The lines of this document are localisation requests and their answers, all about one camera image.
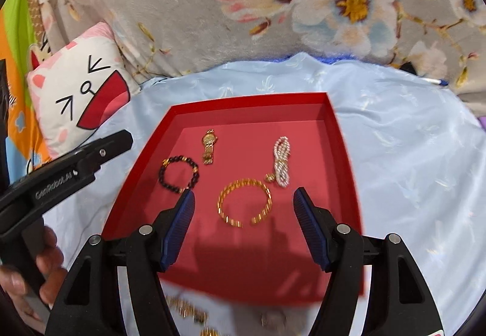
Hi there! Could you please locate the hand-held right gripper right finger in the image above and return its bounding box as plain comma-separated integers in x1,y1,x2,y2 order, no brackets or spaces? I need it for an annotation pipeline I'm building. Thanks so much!
293,187,443,336

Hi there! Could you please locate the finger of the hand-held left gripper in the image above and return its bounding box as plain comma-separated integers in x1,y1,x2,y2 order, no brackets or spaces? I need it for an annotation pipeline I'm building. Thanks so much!
74,130,133,178

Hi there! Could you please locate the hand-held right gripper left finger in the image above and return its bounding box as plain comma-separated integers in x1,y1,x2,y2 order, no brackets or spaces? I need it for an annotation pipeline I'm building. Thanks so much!
45,190,196,336

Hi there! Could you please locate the gold chain necklace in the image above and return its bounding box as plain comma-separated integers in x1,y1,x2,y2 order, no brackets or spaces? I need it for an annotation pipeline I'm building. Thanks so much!
165,294,221,336

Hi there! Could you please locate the red cardboard box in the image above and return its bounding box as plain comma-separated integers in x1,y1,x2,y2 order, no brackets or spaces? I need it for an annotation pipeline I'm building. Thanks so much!
102,92,366,308

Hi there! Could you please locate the person's left hand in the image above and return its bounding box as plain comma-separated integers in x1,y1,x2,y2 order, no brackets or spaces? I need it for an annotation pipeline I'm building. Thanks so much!
0,226,68,323

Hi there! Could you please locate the cartoon face pillow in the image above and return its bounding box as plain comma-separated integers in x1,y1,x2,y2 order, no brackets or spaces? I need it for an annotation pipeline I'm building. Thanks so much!
26,22,141,158

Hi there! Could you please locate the gold wristwatch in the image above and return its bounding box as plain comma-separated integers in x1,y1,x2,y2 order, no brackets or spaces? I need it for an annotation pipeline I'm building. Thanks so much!
201,129,219,166

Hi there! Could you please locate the light blue printed cloth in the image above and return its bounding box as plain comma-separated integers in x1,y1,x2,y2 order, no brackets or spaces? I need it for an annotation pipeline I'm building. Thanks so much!
38,53,486,336

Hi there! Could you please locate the colourful cartoon bedsheet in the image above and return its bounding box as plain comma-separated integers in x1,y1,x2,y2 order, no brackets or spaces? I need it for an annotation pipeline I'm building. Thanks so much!
0,0,50,170

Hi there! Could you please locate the dark bead bracelet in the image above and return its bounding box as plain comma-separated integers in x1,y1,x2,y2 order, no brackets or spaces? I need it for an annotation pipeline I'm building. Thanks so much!
159,156,200,194

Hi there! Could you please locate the pearl bead bracelet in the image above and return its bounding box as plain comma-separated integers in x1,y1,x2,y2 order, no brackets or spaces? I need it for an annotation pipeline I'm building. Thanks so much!
272,135,293,188

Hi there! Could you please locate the gold link bracelet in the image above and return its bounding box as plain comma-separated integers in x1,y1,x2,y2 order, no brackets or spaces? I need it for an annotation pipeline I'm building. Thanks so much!
217,178,273,228

